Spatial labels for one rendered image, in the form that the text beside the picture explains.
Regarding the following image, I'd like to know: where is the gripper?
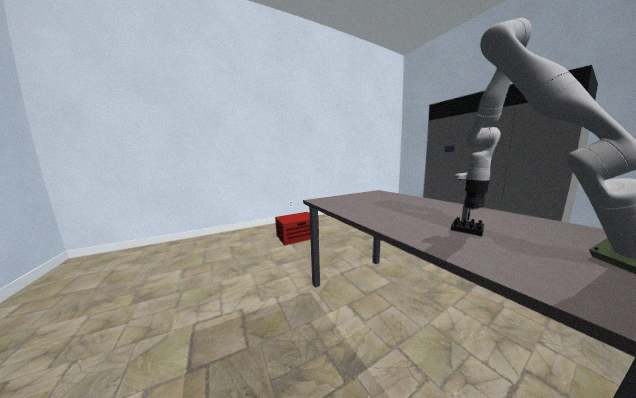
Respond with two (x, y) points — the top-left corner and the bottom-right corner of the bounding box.
(455, 167), (490, 221)

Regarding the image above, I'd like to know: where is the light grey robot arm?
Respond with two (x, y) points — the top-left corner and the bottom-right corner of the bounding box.
(467, 18), (636, 259)

